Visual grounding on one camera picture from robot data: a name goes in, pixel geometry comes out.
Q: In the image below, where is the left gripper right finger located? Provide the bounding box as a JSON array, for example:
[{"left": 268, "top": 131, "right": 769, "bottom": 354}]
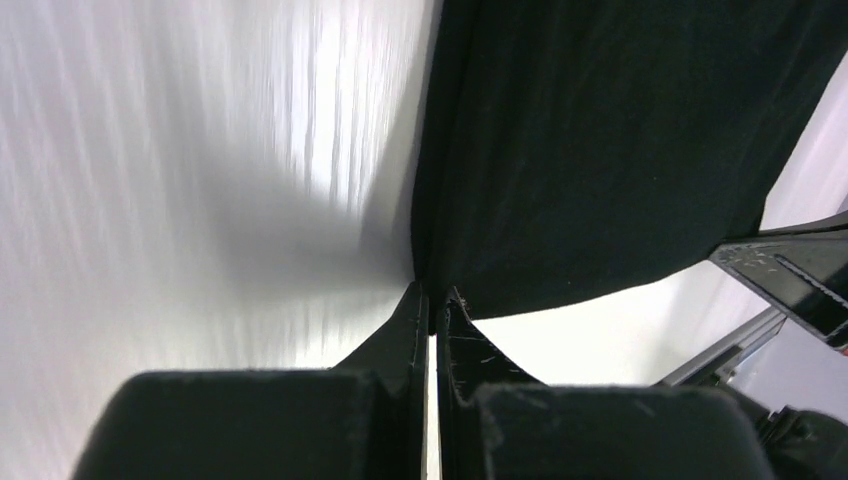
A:
[{"left": 435, "top": 290, "right": 774, "bottom": 479}]

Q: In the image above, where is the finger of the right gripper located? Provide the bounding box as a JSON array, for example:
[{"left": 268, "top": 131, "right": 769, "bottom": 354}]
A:
[
  {"left": 710, "top": 238, "right": 847, "bottom": 352},
  {"left": 755, "top": 211, "right": 848, "bottom": 242}
]

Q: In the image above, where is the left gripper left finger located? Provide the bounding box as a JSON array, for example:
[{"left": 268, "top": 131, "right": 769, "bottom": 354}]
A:
[{"left": 73, "top": 283, "right": 429, "bottom": 479}]

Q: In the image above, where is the black t shirt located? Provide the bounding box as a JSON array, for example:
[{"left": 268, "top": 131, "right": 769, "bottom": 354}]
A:
[{"left": 411, "top": 1, "right": 847, "bottom": 319}]

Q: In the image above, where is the aluminium frame rail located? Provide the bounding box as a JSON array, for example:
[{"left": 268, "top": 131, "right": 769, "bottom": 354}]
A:
[{"left": 656, "top": 307, "right": 787, "bottom": 386}]

